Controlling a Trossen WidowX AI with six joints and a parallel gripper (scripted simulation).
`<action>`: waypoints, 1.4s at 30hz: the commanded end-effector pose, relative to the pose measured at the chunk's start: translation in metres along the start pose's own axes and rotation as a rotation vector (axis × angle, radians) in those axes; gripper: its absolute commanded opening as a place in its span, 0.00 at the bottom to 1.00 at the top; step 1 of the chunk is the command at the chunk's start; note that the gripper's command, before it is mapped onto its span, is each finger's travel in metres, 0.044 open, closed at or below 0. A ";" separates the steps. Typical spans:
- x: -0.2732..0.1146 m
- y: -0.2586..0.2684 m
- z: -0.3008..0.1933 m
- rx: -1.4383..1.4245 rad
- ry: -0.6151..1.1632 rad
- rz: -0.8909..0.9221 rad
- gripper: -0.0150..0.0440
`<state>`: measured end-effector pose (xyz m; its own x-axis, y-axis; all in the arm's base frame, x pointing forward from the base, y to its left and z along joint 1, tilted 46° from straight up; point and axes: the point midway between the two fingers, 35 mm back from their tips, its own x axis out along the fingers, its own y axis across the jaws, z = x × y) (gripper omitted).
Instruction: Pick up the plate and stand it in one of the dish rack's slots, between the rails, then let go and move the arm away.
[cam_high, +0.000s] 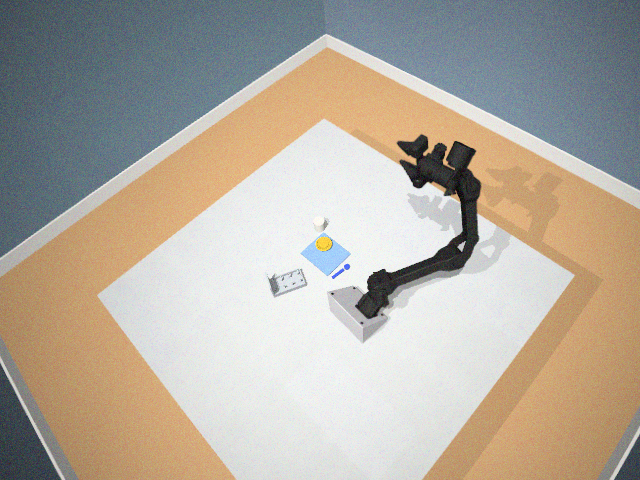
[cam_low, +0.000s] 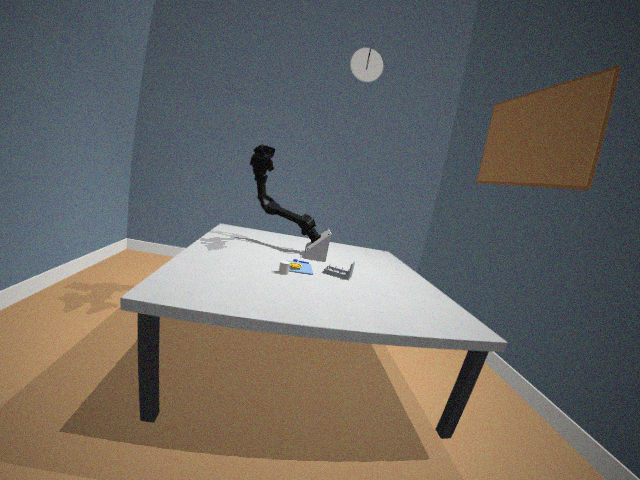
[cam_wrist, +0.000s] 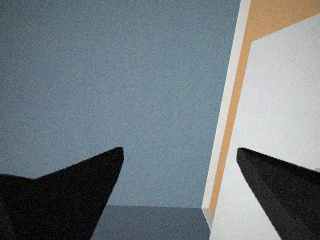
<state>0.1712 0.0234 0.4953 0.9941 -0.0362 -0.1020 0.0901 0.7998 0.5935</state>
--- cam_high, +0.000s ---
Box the yellow plate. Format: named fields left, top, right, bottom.
left=315, top=237, right=332, bottom=251

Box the light blue flat mat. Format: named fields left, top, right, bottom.
left=301, top=232, right=351, bottom=276

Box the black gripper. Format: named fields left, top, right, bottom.
left=397, top=134, right=443, bottom=189

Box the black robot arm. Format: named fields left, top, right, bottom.
left=355, top=141, right=481, bottom=319

